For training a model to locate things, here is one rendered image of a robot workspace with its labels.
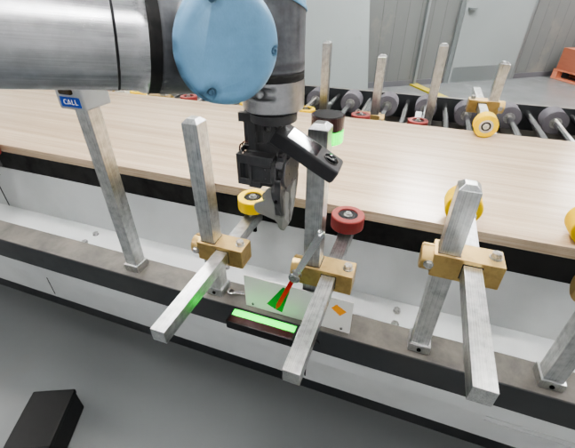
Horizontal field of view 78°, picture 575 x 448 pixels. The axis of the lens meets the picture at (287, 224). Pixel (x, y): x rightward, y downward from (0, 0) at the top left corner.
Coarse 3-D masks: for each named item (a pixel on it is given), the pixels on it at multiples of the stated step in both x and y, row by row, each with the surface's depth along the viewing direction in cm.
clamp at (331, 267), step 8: (296, 256) 78; (296, 264) 76; (328, 264) 75; (336, 264) 75; (352, 264) 75; (304, 272) 76; (312, 272) 75; (320, 272) 74; (328, 272) 73; (336, 272) 73; (344, 272) 73; (352, 272) 73; (304, 280) 77; (312, 280) 76; (336, 280) 74; (344, 280) 73; (352, 280) 72; (336, 288) 75; (344, 288) 74
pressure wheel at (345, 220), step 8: (336, 208) 87; (344, 208) 87; (352, 208) 87; (336, 216) 84; (344, 216) 85; (352, 216) 85; (360, 216) 84; (336, 224) 84; (344, 224) 82; (352, 224) 82; (360, 224) 83; (344, 232) 83; (352, 232) 83
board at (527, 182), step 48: (0, 96) 174; (48, 96) 174; (144, 96) 174; (0, 144) 123; (48, 144) 123; (144, 144) 123; (384, 144) 123; (432, 144) 123; (480, 144) 123; (528, 144) 123; (240, 192) 98; (336, 192) 95; (384, 192) 95; (432, 192) 95; (528, 192) 95; (480, 240) 81; (528, 240) 78
